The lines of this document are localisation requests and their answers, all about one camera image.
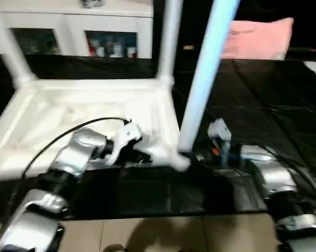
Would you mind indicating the white plastic table top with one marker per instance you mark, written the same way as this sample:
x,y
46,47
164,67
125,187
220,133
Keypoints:
x,y
69,105

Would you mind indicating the white plastic table leg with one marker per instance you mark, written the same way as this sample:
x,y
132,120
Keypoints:
x,y
169,42
11,47
208,79

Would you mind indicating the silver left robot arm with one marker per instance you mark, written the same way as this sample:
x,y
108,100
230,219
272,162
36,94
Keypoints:
x,y
69,157

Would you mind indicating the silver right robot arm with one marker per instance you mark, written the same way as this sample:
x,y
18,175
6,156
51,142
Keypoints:
x,y
273,178

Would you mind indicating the black work mat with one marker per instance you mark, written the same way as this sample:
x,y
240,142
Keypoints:
x,y
273,105

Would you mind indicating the red bottle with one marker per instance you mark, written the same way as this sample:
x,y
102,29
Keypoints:
x,y
92,47

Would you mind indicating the pink pillow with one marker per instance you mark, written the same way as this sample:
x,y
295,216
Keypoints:
x,y
260,39

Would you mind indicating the black cabinet with gold label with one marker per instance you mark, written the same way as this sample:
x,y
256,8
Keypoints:
x,y
195,21

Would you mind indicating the white glass-door cabinet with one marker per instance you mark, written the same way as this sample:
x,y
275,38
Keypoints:
x,y
53,21

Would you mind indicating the dark patterned ornament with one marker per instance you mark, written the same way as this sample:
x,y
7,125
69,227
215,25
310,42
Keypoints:
x,y
93,2

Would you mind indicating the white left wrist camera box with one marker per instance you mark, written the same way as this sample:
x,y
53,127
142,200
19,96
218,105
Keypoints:
x,y
126,137

